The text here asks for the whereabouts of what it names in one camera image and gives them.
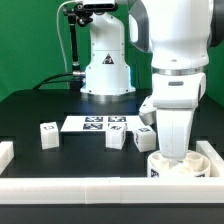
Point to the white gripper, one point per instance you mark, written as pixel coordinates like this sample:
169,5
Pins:
171,106

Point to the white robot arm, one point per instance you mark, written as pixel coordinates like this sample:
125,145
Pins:
177,33

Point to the white tag sheet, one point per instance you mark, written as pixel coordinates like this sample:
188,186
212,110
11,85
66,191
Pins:
98,123

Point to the white camera on stand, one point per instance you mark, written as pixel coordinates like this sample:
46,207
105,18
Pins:
100,5

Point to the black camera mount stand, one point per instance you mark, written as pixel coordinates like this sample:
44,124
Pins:
76,16

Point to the white U-shaped obstacle wall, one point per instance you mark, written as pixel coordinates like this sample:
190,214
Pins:
119,190

